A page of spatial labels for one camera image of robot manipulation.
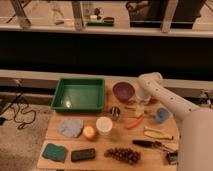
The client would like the yellow banana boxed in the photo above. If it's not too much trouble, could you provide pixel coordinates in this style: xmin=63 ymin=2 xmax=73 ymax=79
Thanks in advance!
xmin=143 ymin=126 xmax=174 ymax=140

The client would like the orange carrot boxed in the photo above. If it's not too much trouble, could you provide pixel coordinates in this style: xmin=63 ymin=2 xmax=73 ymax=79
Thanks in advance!
xmin=124 ymin=115 xmax=144 ymax=129

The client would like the black rectangular block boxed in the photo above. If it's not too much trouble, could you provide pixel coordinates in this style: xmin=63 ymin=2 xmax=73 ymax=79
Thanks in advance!
xmin=71 ymin=148 xmax=96 ymax=162

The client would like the small metal cup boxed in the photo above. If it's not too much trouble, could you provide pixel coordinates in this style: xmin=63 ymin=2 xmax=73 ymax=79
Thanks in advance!
xmin=110 ymin=106 xmax=120 ymax=120

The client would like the small black metal clip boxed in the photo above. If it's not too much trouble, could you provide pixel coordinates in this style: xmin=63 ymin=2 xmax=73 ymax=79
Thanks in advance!
xmin=166 ymin=151 xmax=178 ymax=165

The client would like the green plastic tray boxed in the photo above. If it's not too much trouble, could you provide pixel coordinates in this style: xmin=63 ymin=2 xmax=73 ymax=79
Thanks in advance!
xmin=51 ymin=78 xmax=105 ymax=113

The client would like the blue-grey cloth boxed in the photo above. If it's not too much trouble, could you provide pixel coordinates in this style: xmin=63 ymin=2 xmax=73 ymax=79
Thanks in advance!
xmin=58 ymin=119 xmax=84 ymax=138

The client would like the bunch of dark grapes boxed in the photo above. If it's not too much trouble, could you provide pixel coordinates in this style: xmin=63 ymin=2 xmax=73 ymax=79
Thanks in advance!
xmin=104 ymin=148 xmax=141 ymax=165

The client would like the apple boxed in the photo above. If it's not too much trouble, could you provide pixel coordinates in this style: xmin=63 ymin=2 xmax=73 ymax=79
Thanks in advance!
xmin=83 ymin=126 xmax=97 ymax=141

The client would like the red bowl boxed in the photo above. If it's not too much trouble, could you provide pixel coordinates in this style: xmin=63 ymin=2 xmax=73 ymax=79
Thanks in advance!
xmin=149 ymin=96 xmax=158 ymax=104

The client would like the green sponge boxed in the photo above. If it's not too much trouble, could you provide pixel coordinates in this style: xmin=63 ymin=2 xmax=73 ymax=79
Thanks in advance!
xmin=42 ymin=143 xmax=67 ymax=162

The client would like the black cable on floor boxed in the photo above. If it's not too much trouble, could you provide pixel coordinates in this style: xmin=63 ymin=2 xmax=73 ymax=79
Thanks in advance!
xmin=0 ymin=91 xmax=37 ymax=131

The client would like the blue cup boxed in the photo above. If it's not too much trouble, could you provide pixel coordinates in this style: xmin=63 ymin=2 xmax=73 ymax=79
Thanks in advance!
xmin=155 ymin=108 xmax=169 ymax=124

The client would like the white cylindrical container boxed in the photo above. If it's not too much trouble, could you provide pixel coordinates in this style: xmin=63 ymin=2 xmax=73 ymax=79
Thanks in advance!
xmin=96 ymin=117 xmax=113 ymax=135

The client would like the black handled tool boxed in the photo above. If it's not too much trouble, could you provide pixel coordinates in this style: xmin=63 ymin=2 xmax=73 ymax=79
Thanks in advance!
xmin=132 ymin=140 xmax=175 ymax=152

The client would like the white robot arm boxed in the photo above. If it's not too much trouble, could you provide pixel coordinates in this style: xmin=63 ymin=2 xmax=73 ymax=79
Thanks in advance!
xmin=137 ymin=72 xmax=213 ymax=171

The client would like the purple bowl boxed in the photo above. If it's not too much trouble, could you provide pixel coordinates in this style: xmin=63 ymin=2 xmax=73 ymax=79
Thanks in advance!
xmin=113 ymin=82 xmax=135 ymax=102

